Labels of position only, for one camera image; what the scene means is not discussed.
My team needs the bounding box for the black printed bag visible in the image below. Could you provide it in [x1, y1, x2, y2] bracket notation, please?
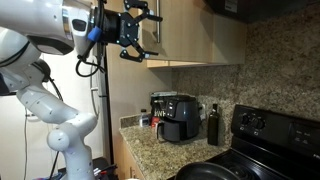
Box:
[149, 92, 178, 120]

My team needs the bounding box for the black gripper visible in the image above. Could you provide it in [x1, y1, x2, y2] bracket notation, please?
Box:
[99, 0, 164, 64]

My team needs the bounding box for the white wall outlet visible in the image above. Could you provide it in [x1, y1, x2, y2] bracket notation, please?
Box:
[198, 103, 207, 121]

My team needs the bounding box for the metal bar door handle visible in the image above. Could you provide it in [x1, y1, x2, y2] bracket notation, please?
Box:
[154, 0, 162, 44]

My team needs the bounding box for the wooden wall cabinet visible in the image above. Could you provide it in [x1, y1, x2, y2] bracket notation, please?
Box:
[145, 0, 248, 70]

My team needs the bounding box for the black electric stove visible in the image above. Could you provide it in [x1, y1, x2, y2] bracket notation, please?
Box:
[166, 103, 320, 180]

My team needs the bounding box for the red snack packet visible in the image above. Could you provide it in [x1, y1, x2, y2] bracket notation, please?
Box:
[150, 116, 161, 130]

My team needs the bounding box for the small white labelled bottle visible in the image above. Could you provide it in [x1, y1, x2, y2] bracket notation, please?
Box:
[139, 108, 152, 129]

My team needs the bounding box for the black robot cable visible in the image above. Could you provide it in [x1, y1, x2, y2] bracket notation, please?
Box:
[74, 0, 108, 79]

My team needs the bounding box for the wooden cabinet door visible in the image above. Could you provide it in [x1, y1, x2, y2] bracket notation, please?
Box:
[139, 0, 215, 65]

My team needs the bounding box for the white refrigerator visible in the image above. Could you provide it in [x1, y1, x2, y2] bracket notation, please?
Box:
[88, 42, 112, 162]

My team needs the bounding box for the wooden base cabinet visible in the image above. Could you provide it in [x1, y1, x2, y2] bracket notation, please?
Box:
[112, 132, 148, 180]

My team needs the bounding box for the black stove knob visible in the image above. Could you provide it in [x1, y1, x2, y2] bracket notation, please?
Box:
[240, 113, 253, 127]
[253, 117, 267, 131]

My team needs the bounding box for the dark glass oil bottle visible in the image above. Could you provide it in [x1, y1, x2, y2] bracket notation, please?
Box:
[206, 103, 221, 147]

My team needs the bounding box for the black range hood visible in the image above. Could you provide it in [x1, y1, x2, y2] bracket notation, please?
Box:
[203, 0, 320, 25]

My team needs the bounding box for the dark grey air fryer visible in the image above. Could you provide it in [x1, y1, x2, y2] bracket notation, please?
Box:
[155, 94, 203, 144]

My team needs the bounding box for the black frying pan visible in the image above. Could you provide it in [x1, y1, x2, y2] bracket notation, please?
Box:
[173, 161, 242, 180]

